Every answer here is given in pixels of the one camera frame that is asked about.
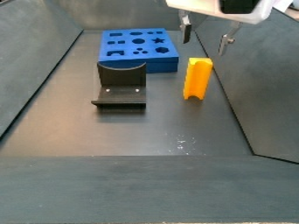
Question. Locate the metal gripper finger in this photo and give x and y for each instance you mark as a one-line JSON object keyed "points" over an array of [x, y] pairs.
{"points": [[185, 25], [227, 38]]}

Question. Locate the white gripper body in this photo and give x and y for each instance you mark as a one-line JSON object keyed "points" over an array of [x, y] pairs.
{"points": [[209, 7]]}

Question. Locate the yellow arch block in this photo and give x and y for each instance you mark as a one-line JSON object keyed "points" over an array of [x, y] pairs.
{"points": [[196, 78]]}

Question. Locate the blue foam shape board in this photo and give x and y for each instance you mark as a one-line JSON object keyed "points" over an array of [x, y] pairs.
{"points": [[131, 47]]}

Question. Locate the black fixture stand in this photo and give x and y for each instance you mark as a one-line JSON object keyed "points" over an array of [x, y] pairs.
{"points": [[121, 87]]}

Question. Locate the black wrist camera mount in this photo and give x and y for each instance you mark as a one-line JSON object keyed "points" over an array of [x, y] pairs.
{"points": [[237, 6]]}

